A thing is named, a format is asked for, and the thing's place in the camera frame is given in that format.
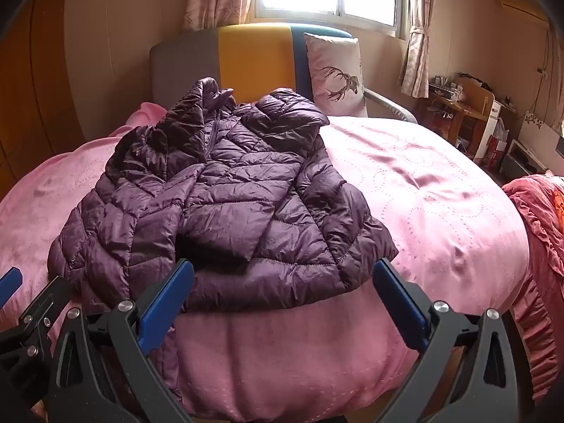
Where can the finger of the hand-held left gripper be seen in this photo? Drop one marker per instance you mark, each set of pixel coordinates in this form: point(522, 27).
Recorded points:
point(9, 284)
point(42, 313)

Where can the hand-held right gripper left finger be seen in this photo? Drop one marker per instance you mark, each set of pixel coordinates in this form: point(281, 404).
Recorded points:
point(165, 306)

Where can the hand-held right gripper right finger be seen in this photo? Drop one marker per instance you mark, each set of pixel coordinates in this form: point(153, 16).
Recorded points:
point(398, 306)

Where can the purple puffer jacket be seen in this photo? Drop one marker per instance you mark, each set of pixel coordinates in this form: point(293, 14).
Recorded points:
point(229, 185)

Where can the pink bedspread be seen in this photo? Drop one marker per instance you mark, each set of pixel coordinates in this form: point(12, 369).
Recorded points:
point(418, 207)

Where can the red ruffled blanket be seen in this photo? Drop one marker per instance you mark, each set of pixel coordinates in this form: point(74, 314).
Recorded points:
point(544, 229)

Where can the red bag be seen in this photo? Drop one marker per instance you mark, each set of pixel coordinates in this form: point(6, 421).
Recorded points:
point(495, 152)

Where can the white grey appliance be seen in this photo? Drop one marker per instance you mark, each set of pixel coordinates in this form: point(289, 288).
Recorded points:
point(522, 158)

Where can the wooden desk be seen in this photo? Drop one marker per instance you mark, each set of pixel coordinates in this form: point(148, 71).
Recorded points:
point(454, 112)

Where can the grey curved tube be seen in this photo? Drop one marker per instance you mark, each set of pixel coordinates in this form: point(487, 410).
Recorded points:
point(390, 98)

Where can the white small cabinet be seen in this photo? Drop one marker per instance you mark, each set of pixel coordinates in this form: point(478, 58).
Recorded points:
point(494, 116)

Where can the white board with flower stickers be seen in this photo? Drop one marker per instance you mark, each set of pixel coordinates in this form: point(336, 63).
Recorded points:
point(539, 134)

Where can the deer print pillow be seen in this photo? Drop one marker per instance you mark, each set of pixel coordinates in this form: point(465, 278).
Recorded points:
point(337, 64)

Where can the grey yellow blue headboard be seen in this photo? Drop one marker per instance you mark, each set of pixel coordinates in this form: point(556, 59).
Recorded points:
point(255, 57)

